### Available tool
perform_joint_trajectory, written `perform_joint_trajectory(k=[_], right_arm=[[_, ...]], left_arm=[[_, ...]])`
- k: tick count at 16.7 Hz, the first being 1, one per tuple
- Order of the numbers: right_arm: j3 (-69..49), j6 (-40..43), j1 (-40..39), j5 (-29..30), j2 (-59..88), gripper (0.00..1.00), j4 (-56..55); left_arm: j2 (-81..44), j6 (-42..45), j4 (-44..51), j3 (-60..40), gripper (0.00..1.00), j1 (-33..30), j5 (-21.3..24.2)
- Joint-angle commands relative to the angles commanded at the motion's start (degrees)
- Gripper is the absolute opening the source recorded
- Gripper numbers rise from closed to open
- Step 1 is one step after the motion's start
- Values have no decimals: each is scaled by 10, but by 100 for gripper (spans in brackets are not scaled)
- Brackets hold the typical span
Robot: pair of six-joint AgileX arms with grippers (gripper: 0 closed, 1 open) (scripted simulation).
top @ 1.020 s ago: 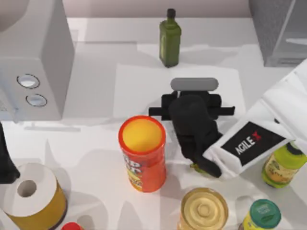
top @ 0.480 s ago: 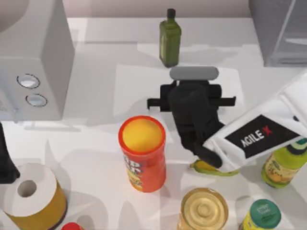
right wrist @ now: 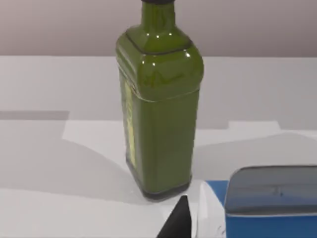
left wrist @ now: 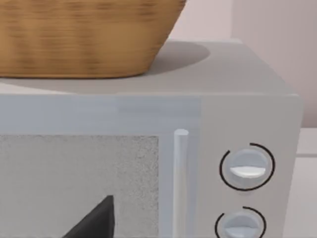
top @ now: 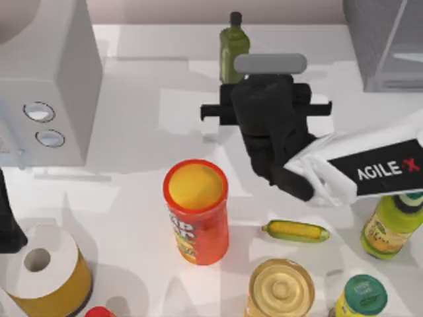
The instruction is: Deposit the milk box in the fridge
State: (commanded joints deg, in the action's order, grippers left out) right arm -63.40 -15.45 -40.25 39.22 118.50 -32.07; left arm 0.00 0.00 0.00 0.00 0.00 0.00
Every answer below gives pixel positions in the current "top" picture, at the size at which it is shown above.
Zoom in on dark green bottle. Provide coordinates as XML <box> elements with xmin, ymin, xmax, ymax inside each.
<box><xmin>219</xmin><ymin>11</ymin><xmax>251</xmax><ymax>85</ymax></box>

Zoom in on pale microwave oven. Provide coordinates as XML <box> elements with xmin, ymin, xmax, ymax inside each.
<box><xmin>0</xmin><ymin>0</ymin><xmax>104</xmax><ymax>170</ymax></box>

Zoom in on pale grey rounded box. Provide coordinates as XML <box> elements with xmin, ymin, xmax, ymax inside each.
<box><xmin>234</xmin><ymin>53</ymin><xmax>308</xmax><ymax>75</ymax></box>

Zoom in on large microwave knob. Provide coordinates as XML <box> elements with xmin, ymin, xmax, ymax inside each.
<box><xmin>22</xmin><ymin>101</ymin><xmax>56</xmax><ymax>123</ymax></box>

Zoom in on white and yellow roll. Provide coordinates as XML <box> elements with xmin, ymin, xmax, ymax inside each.
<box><xmin>0</xmin><ymin>225</ymin><xmax>94</xmax><ymax>313</ymax></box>

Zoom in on orange chips can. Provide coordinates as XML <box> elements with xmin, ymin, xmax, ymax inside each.
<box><xmin>162</xmin><ymin>158</ymin><xmax>230</xmax><ymax>266</ymax></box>

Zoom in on red bottle cap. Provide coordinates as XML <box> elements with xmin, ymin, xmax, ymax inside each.
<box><xmin>83</xmin><ymin>305</ymin><xmax>117</xmax><ymax>317</ymax></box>

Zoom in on small microwave knob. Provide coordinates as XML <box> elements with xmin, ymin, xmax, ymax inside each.
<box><xmin>35</xmin><ymin>129</ymin><xmax>66</xmax><ymax>149</ymax></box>

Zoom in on yellow jar with green lid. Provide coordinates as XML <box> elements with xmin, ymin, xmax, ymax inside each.
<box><xmin>334</xmin><ymin>273</ymin><xmax>389</xmax><ymax>317</ymax></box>

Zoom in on yellow corn cob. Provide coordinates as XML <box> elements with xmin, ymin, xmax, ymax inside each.
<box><xmin>261</xmin><ymin>219</ymin><xmax>331</xmax><ymax>244</ymax></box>

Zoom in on yellow-green bottle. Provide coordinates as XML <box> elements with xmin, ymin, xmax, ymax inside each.
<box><xmin>360</xmin><ymin>191</ymin><xmax>423</xmax><ymax>260</ymax></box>

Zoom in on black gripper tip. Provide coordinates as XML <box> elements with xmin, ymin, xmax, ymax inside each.
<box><xmin>0</xmin><ymin>167</ymin><xmax>29</xmax><ymax>255</ymax></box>

